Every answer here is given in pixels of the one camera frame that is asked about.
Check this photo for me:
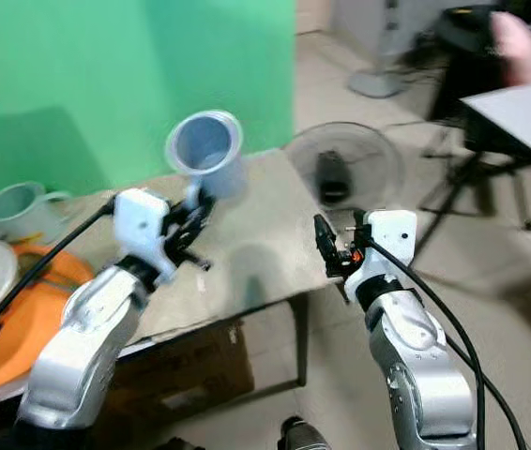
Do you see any grey plastic cup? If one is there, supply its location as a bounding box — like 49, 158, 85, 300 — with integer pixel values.
164, 109, 249, 202

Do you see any grey floor fan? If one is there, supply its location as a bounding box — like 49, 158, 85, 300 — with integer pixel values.
282, 121, 407, 215

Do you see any brown cardboard box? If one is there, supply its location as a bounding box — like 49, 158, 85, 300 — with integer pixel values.
102, 317, 257, 428

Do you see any green spoon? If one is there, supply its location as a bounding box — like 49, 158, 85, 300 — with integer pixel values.
16, 247, 94, 297

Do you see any grey standing fan base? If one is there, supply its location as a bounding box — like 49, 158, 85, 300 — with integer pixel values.
346, 0, 409, 100

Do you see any green backdrop screen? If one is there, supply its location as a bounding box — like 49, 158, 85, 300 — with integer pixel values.
0, 0, 298, 200

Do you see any pale green mug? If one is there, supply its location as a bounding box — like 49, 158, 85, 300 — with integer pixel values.
0, 180, 71, 247

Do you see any orange round tray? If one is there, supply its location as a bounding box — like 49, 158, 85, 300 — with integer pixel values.
0, 244, 96, 398

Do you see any black robot foot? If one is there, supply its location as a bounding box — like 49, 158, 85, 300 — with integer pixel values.
278, 413, 343, 450

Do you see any grey side table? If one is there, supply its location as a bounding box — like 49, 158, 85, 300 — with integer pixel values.
416, 73, 531, 235

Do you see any black chair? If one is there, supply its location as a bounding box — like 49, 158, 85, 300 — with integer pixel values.
427, 3, 512, 125

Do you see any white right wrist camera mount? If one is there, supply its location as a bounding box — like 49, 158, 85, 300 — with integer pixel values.
361, 208, 419, 282

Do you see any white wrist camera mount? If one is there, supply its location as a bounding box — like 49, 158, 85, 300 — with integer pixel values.
361, 208, 419, 282
113, 187, 173, 285

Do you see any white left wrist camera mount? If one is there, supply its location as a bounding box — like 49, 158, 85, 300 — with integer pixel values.
113, 187, 173, 285

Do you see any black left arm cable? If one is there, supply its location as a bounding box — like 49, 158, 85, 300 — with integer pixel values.
0, 193, 118, 359

